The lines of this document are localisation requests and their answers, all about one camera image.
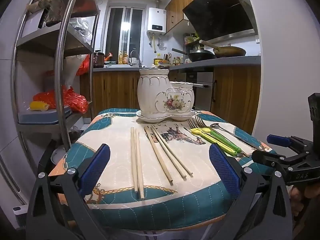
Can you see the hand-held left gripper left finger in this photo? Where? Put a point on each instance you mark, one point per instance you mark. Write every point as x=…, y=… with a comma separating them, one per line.
x=96, y=166

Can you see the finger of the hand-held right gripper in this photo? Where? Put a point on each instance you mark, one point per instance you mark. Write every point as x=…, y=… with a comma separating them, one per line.
x=265, y=158
x=277, y=139

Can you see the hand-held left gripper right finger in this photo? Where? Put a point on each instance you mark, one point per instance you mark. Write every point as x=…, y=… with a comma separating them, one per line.
x=225, y=170

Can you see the wooden chopstick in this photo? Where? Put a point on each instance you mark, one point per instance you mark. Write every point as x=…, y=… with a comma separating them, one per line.
x=158, y=157
x=133, y=160
x=170, y=155
x=175, y=152
x=139, y=165

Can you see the metal spoon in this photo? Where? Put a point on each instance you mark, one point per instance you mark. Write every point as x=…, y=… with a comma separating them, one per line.
x=215, y=125

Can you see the yellow plastic spoon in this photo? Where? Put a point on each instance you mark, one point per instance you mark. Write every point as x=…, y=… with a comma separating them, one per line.
x=197, y=131

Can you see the metal fork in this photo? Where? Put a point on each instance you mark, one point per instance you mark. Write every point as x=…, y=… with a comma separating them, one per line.
x=200, y=122
x=192, y=123

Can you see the white floral ceramic utensil holder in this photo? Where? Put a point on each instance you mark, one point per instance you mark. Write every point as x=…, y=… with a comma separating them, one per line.
x=152, y=92

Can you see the person's right hand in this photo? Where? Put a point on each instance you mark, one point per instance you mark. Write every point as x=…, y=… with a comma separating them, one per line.
x=297, y=200

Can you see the printed quilted cloth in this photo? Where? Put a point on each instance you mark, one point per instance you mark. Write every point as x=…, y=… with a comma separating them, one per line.
x=112, y=135

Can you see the white bowl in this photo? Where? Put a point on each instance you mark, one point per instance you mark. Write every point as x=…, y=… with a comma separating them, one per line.
x=58, y=156

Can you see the wooden base cabinet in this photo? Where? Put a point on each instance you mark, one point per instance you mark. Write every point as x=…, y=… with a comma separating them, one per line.
x=237, y=97

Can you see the large red plastic bag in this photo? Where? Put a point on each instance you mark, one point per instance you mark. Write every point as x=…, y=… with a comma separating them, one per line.
x=75, y=100

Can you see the white ceramic saucer tray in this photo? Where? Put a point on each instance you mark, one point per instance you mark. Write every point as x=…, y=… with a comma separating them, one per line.
x=150, y=117

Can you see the built-in oven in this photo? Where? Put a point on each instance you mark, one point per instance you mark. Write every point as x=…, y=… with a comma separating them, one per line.
x=203, y=97

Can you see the grey tray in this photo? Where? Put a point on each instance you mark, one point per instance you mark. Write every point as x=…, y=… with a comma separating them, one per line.
x=37, y=117

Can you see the yellow corn cob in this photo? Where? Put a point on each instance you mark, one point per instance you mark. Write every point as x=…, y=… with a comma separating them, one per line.
x=38, y=105

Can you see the grey kitchen countertop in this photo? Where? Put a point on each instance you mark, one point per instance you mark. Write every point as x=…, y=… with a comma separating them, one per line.
x=225, y=61

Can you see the small red plastic bag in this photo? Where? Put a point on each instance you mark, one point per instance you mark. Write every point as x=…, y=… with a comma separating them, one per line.
x=83, y=66

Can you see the white plastic bag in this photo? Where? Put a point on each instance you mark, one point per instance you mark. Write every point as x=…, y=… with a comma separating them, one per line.
x=72, y=65

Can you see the dark pressure cooker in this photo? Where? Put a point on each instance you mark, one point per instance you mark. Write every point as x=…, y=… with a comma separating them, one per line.
x=98, y=59

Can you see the yellow drink bottles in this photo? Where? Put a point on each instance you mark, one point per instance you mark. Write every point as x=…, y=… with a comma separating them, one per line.
x=123, y=58

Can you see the black wok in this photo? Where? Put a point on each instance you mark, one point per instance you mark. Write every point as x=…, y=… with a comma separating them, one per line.
x=201, y=55

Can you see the chrome faucet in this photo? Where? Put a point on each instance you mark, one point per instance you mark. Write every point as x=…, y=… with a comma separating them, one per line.
x=136, y=56

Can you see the small condiment bottles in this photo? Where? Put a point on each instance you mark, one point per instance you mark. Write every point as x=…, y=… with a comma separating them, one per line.
x=178, y=60

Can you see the yellow oil bottle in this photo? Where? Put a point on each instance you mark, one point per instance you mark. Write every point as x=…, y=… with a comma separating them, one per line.
x=157, y=61

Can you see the knife block with scissors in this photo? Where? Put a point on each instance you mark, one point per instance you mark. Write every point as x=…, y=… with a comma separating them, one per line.
x=167, y=58

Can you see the metal shelf rack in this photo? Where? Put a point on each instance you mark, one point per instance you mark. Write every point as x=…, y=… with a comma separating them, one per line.
x=61, y=45

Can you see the condiment jars on shelf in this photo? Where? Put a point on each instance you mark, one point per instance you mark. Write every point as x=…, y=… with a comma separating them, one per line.
x=191, y=38

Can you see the kitchen window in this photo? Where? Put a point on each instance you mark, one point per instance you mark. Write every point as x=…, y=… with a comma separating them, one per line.
x=116, y=30

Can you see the clear plastic bag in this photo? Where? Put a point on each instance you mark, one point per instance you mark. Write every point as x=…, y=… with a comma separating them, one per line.
x=81, y=28

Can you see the black range hood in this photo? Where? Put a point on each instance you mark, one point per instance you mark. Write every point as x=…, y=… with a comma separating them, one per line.
x=217, y=12

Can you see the white cardboard box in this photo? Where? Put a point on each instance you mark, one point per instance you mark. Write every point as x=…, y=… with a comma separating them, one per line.
x=31, y=23

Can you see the white water heater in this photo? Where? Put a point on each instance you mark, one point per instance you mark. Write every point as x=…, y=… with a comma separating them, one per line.
x=156, y=20

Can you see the dark dried goods bag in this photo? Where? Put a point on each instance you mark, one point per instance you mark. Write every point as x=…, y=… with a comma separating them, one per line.
x=56, y=10

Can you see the brown rolled packet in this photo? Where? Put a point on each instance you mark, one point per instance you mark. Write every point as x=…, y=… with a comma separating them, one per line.
x=38, y=3

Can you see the wooden wall cabinet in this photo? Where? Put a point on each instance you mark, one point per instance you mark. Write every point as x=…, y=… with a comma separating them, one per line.
x=180, y=5

